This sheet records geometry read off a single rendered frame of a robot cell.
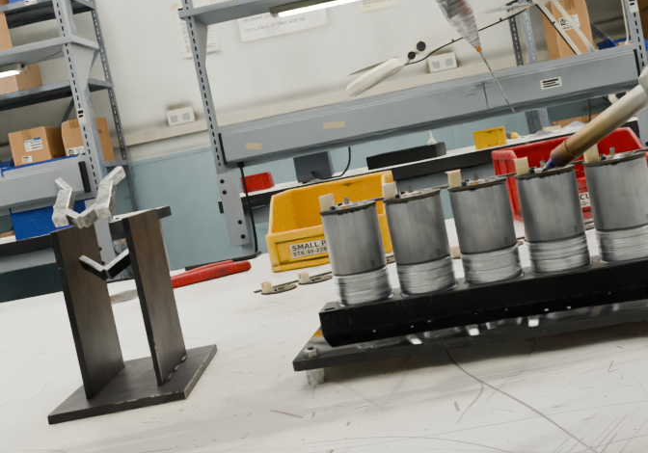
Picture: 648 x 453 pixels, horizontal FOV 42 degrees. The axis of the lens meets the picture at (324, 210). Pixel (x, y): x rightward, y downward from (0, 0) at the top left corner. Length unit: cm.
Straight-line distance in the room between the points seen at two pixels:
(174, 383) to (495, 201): 15
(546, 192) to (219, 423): 16
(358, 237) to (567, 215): 9
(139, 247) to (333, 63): 446
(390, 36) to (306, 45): 47
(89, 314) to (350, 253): 12
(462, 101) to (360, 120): 32
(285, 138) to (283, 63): 219
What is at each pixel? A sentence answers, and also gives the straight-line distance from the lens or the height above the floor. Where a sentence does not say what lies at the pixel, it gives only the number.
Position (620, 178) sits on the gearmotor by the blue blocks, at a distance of 36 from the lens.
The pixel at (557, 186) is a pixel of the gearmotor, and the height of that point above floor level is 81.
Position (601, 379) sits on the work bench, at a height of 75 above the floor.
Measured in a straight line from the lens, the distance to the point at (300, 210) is 80.
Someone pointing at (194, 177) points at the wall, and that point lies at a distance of 492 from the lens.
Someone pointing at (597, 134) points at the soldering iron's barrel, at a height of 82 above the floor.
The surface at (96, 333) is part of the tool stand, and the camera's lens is 40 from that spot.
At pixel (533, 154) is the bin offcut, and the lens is 77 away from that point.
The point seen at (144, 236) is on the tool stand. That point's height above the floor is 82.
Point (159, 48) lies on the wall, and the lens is 499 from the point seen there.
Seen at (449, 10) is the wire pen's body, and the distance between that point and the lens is 34.
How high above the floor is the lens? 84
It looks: 4 degrees down
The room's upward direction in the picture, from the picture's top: 11 degrees counter-clockwise
